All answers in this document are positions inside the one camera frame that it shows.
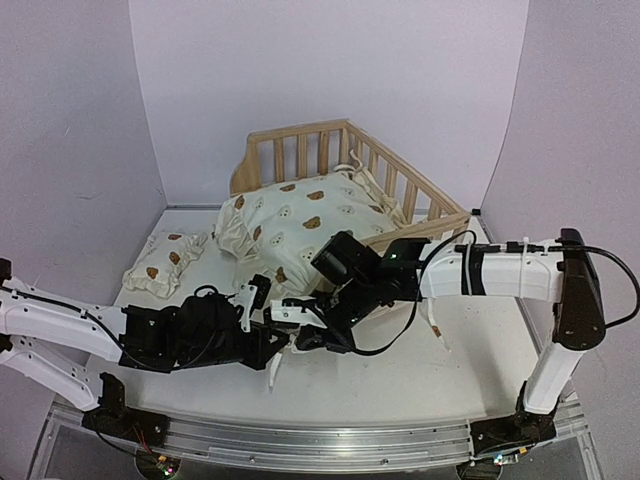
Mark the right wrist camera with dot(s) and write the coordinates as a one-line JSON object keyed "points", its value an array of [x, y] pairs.
{"points": [[295, 311]]}

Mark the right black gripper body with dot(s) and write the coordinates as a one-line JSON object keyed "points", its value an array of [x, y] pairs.
{"points": [[356, 299]]}

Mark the small bear print pillow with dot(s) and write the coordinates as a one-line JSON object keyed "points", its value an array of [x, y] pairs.
{"points": [[165, 258]]}

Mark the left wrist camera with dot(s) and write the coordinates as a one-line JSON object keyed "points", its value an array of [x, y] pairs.
{"points": [[251, 296]]}

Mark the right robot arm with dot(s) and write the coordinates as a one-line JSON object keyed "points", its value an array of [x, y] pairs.
{"points": [[557, 271]]}

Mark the aluminium front rail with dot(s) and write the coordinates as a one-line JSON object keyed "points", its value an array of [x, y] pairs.
{"points": [[281, 446]]}

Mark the wooden pet bed frame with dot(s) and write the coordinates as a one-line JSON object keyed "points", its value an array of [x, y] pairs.
{"points": [[297, 186]]}

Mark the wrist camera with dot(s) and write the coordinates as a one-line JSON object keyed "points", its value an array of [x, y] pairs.
{"points": [[295, 311], [251, 296]]}

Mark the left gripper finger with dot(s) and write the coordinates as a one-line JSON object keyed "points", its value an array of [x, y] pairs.
{"points": [[272, 341], [334, 340]]}

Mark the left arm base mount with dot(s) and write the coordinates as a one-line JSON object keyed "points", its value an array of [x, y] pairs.
{"points": [[114, 418]]}

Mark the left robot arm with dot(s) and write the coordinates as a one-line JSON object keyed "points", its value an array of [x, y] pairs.
{"points": [[209, 328]]}

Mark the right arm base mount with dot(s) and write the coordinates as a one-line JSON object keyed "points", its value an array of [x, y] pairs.
{"points": [[510, 433]]}

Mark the bear print cushion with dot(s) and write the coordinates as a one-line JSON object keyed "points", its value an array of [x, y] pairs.
{"points": [[330, 251]]}

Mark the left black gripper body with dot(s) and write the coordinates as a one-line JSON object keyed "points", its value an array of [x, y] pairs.
{"points": [[242, 356]]}

